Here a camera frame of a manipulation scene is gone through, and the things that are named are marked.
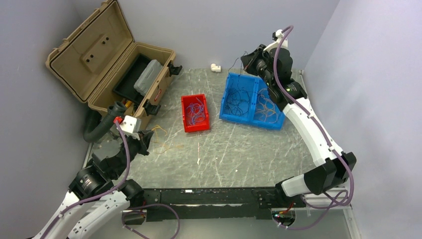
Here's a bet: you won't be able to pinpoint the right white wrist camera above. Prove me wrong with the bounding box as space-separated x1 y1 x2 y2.
263 29 288 52

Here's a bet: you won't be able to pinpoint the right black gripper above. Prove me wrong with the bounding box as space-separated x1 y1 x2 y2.
241 44 274 87

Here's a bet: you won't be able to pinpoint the white pipe elbow fitting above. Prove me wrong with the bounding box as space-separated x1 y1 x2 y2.
210 63 221 73

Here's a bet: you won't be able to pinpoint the blue plastic bin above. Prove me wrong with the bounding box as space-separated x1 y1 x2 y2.
219 73 285 130

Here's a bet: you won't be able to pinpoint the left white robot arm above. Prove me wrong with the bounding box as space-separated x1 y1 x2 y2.
35 130 153 239

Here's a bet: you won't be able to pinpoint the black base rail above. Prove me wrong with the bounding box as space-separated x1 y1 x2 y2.
124 187 306 222

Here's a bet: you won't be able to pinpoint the black wire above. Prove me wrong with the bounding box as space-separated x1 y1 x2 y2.
224 51 253 117

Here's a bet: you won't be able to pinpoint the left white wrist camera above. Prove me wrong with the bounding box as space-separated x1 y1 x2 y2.
113 116 141 140

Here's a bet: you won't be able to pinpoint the black toolbox tray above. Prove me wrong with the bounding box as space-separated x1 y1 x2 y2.
112 54 151 105

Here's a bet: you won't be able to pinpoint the blue wires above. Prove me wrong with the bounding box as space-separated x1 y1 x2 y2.
185 97 209 126

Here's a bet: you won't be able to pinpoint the grey plastic case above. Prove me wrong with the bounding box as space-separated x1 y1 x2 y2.
133 59 163 96

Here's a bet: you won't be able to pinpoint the aluminium frame rail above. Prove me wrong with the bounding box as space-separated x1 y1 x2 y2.
302 190 362 239

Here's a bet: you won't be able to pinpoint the grey corrugated hose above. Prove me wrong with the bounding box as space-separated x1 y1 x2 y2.
82 101 126 143

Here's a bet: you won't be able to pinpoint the yellow wires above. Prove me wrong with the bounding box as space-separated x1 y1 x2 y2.
150 124 185 156

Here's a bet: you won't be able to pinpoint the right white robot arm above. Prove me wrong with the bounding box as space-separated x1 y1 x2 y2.
241 45 356 207

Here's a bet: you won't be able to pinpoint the red plastic bin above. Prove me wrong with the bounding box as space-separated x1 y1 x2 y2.
181 94 211 133

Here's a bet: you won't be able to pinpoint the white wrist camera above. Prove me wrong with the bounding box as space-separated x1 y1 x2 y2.
113 116 141 140
263 29 288 52

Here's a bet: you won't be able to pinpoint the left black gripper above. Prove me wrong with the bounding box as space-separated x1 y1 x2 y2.
112 127 154 178

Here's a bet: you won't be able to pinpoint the tan plastic toolbox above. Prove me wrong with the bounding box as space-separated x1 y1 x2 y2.
45 0 182 129

